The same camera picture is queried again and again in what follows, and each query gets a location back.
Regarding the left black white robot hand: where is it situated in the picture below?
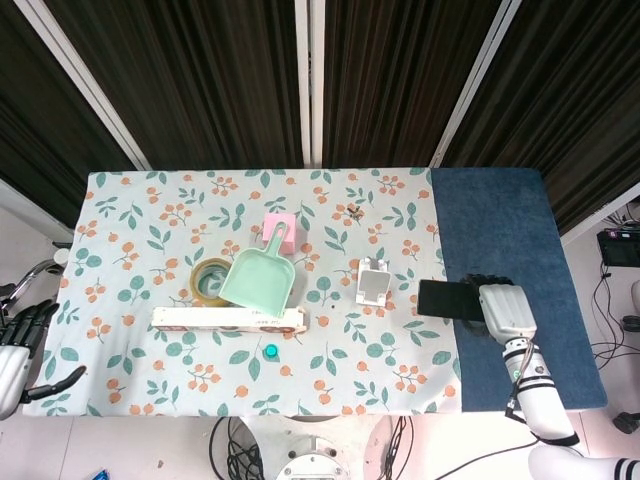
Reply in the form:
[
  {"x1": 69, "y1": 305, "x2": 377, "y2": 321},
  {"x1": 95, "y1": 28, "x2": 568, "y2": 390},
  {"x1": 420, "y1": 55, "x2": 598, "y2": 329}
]
[{"x1": 0, "y1": 299, "x2": 88, "y2": 422}]

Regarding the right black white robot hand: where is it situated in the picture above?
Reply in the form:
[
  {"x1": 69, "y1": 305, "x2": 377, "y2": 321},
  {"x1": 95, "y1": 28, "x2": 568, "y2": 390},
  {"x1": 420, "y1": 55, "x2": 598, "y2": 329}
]
[{"x1": 461, "y1": 273, "x2": 539, "y2": 346}]

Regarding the black smartphone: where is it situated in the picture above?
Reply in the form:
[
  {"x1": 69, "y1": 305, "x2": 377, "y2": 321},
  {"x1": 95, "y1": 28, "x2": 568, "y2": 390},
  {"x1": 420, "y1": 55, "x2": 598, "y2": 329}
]
[{"x1": 417, "y1": 279, "x2": 484, "y2": 322}]

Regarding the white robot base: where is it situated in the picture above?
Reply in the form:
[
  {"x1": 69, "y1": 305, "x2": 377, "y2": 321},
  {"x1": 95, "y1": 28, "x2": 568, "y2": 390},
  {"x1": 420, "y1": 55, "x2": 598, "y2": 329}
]
[{"x1": 247, "y1": 414, "x2": 396, "y2": 480}]

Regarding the small white mirror stand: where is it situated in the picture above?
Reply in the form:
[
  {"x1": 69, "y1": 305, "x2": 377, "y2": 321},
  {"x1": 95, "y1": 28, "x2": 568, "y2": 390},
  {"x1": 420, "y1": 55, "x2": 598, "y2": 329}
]
[{"x1": 355, "y1": 255, "x2": 393, "y2": 306}]

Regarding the blue felt mat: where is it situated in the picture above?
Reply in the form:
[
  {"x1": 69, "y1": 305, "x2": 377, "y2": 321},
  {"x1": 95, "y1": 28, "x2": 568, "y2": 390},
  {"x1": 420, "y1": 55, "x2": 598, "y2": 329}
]
[{"x1": 428, "y1": 167, "x2": 609, "y2": 414}]

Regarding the black electronic device box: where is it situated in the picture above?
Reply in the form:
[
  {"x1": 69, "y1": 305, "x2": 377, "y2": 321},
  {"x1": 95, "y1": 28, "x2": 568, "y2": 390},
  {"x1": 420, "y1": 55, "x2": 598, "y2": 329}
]
[{"x1": 597, "y1": 228, "x2": 640, "y2": 267}]

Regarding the long baking paper box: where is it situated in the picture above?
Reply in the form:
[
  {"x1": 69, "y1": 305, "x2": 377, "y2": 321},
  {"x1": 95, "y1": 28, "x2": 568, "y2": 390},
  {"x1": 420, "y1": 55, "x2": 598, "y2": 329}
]
[{"x1": 150, "y1": 305, "x2": 310, "y2": 334}]

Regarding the clear packing tape roll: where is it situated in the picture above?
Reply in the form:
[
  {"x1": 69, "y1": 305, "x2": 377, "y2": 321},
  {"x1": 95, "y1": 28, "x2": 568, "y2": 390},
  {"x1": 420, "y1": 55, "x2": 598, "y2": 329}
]
[{"x1": 189, "y1": 257, "x2": 233, "y2": 306}]

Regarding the floral orange green tablecloth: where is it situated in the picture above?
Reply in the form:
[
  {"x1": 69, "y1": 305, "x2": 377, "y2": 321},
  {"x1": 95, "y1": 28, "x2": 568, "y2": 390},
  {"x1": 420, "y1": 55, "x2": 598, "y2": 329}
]
[{"x1": 22, "y1": 168, "x2": 462, "y2": 418}]

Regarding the pink foam block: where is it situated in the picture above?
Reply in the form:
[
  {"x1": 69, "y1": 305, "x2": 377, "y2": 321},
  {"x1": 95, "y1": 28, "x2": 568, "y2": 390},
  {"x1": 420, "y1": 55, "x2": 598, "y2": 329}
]
[{"x1": 261, "y1": 212, "x2": 300, "y2": 256}]

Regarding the mint green plastic dustpan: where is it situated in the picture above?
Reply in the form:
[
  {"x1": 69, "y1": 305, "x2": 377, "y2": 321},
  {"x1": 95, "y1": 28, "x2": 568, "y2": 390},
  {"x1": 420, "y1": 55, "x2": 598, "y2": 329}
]
[{"x1": 218, "y1": 220, "x2": 296, "y2": 318}]

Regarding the dark pleated curtain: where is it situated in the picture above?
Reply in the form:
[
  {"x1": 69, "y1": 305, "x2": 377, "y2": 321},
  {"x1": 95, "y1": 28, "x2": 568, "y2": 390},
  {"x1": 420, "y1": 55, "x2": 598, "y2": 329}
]
[{"x1": 0, "y1": 0, "x2": 640, "y2": 235}]

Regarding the thin black floor cable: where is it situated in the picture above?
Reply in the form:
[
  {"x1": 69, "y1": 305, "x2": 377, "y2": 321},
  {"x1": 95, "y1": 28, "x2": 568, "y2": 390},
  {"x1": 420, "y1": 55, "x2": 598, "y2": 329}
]
[{"x1": 591, "y1": 264, "x2": 640, "y2": 362}]

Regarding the chrome metal cart frame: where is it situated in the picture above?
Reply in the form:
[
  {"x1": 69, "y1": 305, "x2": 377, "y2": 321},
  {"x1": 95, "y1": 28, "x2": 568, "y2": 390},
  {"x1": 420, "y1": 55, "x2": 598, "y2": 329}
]
[{"x1": 0, "y1": 243, "x2": 70, "y2": 314}]

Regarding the black cable bundle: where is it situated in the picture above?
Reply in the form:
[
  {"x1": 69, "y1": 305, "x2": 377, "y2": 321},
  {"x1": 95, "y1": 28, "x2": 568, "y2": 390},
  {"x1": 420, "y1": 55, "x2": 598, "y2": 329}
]
[
  {"x1": 208, "y1": 416, "x2": 264, "y2": 480},
  {"x1": 380, "y1": 415, "x2": 410, "y2": 479}
]

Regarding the white metal frame post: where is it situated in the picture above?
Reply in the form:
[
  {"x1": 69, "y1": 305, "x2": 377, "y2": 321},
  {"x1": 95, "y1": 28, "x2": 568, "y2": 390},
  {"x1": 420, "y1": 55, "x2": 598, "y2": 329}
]
[
  {"x1": 13, "y1": 0, "x2": 153, "y2": 172},
  {"x1": 430, "y1": 0, "x2": 524, "y2": 169},
  {"x1": 294, "y1": 0, "x2": 327, "y2": 169}
]

